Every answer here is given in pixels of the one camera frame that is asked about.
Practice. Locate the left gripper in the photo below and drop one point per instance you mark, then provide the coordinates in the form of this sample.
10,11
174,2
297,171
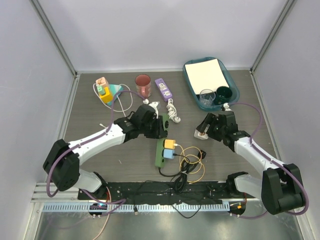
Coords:
158,132

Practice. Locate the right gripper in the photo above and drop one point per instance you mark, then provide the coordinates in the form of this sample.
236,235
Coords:
211,119

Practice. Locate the white cube adapter plug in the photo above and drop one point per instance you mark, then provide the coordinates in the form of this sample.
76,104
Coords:
201,135

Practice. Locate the yellow charger plug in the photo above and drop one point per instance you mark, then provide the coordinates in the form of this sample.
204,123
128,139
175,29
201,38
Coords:
170,144

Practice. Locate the blue charger plug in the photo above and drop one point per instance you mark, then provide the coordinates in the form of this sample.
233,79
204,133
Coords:
168,153

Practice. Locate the green power strip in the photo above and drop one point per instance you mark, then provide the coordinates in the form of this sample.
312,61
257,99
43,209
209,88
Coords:
159,159

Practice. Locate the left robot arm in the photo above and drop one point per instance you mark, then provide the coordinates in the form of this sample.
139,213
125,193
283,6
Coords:
63,163

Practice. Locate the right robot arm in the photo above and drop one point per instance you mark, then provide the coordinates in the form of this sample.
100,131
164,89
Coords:
280,187

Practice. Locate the black round plug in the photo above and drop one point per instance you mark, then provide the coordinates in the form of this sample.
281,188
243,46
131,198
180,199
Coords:
201,154

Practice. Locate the clear plastic cup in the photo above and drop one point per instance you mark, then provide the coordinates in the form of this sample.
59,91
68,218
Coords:
206,98

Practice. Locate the dark green cup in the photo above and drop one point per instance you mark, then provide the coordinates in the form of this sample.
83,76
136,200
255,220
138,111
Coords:
223,94

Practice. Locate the purple power strip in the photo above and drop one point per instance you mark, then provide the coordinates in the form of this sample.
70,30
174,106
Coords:
164,90

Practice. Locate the pink mug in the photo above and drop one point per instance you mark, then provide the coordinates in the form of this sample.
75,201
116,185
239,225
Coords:
143,85

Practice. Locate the teal plastic tray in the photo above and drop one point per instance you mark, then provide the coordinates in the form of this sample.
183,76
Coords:
232,85

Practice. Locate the white paper sheet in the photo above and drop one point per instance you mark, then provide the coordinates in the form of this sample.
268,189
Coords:
205,75

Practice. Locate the black mounting plate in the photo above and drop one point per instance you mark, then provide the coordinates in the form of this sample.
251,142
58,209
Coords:
156,192

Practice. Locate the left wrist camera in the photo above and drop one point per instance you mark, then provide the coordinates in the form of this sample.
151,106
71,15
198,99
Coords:
155,105

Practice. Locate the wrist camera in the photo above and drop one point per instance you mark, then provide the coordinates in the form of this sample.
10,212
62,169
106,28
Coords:
226,107
155,105

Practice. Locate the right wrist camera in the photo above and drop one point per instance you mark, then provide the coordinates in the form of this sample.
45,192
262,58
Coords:
226,107

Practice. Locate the slotted cable duct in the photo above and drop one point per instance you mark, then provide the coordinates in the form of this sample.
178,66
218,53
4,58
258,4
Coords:
64,207

